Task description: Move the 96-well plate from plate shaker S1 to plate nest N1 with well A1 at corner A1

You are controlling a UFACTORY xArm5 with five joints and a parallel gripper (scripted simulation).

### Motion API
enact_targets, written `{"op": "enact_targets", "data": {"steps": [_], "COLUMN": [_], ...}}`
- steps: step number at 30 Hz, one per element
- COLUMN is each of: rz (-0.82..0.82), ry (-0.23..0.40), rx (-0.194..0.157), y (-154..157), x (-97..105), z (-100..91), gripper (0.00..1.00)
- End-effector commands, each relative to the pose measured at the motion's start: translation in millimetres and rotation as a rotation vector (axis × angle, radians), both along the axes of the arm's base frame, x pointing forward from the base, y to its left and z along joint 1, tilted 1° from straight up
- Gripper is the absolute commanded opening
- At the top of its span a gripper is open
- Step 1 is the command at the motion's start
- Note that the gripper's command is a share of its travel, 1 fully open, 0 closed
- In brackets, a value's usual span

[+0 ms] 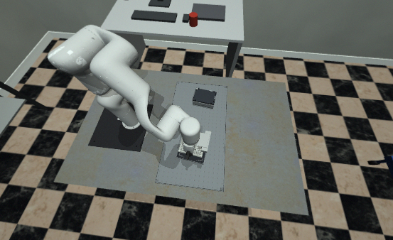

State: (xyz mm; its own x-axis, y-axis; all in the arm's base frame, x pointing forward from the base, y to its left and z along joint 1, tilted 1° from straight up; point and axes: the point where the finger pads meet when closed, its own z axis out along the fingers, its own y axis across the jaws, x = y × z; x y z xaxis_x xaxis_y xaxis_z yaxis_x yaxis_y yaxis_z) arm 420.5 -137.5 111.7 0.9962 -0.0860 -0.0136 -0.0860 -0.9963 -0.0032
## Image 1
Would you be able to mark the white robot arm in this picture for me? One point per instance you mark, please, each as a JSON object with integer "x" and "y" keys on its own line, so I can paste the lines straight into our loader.
{"x": 110, "y": 76}

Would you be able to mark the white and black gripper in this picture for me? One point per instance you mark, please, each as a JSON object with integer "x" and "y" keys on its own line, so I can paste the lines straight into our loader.
{"x": 189, "y": 150}

